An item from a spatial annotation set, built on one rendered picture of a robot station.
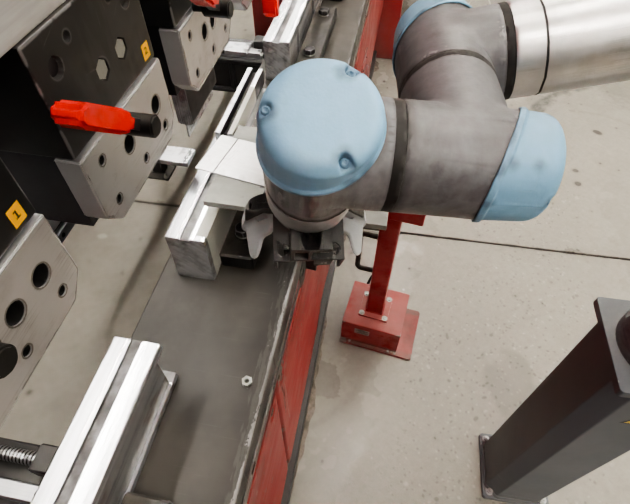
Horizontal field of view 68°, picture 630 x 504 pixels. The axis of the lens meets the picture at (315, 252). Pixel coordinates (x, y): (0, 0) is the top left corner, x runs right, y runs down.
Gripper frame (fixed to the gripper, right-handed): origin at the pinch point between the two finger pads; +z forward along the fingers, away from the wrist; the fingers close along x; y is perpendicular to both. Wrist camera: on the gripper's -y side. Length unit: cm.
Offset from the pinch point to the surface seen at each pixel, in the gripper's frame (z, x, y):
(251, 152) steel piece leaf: 10.7, -7.4, -13.8
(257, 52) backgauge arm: 51, -9, -57
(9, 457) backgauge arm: 4.5, -37.6, 28.2
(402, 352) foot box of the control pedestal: 103, 36, 22
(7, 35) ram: -34.3, -17.7, -3.2
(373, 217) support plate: 3.5, 9.8, -1.2
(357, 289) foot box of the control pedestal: 103, 21, 0
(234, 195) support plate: 6.5, -9.6, -5.7
